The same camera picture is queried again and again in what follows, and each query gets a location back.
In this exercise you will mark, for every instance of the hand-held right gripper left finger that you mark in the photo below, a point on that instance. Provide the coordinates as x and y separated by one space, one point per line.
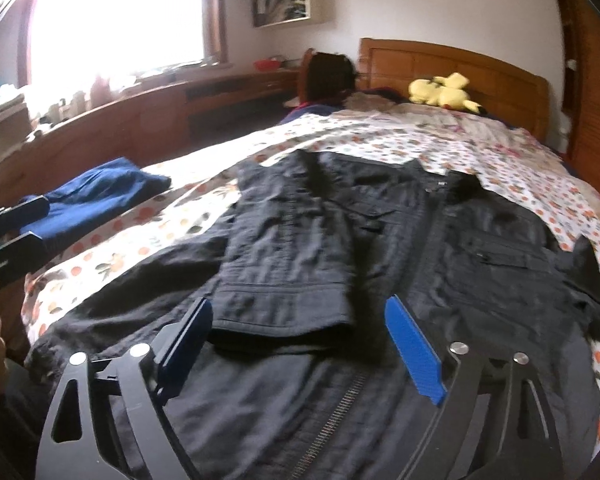
192 332

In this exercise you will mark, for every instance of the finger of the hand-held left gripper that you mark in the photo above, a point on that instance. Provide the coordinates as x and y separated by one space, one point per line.
15 255
15 215

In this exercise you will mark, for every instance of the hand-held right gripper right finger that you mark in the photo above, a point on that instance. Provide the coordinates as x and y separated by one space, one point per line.
415 347

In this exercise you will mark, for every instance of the black jacket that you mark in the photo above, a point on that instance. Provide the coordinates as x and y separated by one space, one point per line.
330 240

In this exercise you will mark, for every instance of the folded blue clothes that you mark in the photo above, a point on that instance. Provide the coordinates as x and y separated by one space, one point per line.
100 190

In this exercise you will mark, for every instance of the wooden window cabinet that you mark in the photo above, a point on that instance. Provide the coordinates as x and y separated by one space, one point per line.
145 120

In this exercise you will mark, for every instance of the orange floral bed sheet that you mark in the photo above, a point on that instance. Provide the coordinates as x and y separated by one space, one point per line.
380 135

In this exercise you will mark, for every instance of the window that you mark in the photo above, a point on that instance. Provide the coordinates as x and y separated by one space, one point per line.
120 15

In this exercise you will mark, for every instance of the pale patterned blanket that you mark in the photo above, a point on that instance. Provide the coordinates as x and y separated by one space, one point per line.
430 120

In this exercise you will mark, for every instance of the yellow plush toy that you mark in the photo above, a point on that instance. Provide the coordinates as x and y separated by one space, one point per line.
442 92

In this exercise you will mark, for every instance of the red bowl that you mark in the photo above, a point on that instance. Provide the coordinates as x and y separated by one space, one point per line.
267 65

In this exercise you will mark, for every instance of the dark backpack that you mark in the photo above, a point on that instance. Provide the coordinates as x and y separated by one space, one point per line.
327 77

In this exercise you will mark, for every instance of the wooden headboard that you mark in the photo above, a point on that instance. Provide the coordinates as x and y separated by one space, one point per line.
455 62

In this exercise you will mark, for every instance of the wooden slatted wardrobe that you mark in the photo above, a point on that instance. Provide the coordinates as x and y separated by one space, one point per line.
592 100

